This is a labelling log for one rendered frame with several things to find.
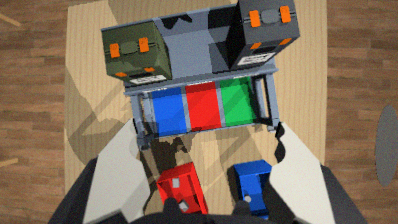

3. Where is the dark grey case with orange latches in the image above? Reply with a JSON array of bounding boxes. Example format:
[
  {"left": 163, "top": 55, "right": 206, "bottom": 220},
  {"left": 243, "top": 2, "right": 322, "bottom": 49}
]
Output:
[{"left": 225, "top": 0, "right": 300, "bottom": 70}]

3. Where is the blue bin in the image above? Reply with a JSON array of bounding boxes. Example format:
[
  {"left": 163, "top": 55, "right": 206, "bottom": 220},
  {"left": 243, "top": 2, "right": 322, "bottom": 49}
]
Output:
[{"left": 233, "top": 160, "right": 272, "bottom": 219}]

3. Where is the grey metal shelf rack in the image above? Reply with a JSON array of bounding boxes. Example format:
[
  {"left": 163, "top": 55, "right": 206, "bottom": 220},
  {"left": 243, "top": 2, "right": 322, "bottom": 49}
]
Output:
[{"left": 101, "top": 3, "right": 280, "bottom": 151}]

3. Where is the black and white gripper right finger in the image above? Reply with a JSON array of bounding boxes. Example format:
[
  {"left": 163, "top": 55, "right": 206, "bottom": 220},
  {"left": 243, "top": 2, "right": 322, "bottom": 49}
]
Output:
[{"left": 262, "top": 121, "right": 368, "bottom": 224}]

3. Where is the olive green case with orange latches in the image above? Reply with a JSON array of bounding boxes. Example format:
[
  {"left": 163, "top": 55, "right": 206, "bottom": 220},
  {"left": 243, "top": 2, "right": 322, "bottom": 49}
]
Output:
[{"left": 102, "top": 22, "right": 173, "bottom": 85}]

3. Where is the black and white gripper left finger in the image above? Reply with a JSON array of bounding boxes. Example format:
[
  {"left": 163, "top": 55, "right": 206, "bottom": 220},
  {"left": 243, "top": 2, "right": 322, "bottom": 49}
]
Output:
[{"left": 48, "top": 118, "right": 150, "bottom": 224}]

